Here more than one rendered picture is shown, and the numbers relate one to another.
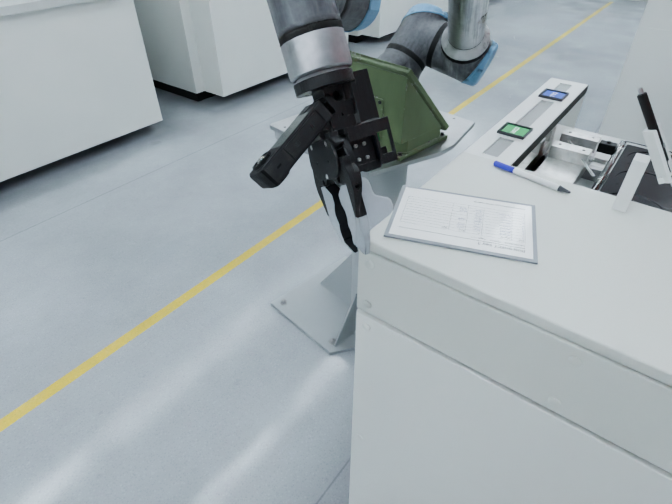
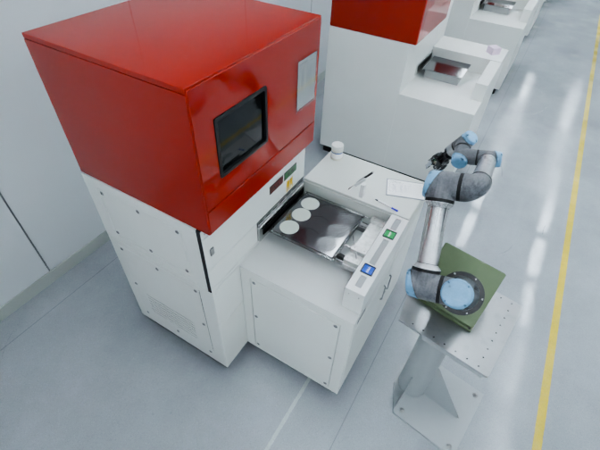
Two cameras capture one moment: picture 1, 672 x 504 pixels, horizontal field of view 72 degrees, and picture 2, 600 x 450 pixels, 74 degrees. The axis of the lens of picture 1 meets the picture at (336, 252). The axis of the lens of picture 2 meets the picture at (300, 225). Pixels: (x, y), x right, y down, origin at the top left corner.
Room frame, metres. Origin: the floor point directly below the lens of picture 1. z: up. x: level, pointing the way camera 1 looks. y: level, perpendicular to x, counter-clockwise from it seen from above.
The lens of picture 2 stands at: (2.18, -1.00, 2.33)
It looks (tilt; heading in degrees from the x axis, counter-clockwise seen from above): 45 degrees down; 172
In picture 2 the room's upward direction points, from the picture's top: 3 degrees clockwise
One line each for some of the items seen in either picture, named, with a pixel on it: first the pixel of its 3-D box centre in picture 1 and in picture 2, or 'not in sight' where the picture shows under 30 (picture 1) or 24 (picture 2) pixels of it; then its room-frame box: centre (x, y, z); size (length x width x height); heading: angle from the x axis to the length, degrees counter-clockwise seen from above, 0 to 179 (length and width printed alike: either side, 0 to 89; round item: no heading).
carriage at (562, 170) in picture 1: (555, 178); (364, 245); (0.87, -0.47, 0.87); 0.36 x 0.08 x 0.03; 143
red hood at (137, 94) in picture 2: not in sight; (195, 97); (0.56, -1.24, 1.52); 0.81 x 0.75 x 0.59; 143
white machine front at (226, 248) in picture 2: not in sight; (260, 210); (0.75, -0.99, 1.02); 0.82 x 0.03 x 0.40; 143
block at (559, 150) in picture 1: (569, 152); (359, 251); (0.94, -0.52, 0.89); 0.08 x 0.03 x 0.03; 53
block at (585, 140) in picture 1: (579, 140); (352, 262); (1.00, -0.57, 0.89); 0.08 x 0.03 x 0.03; 53
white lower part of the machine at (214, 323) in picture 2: not in sight; (219, 262); (0.54, -1.26, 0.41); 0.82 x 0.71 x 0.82; 143
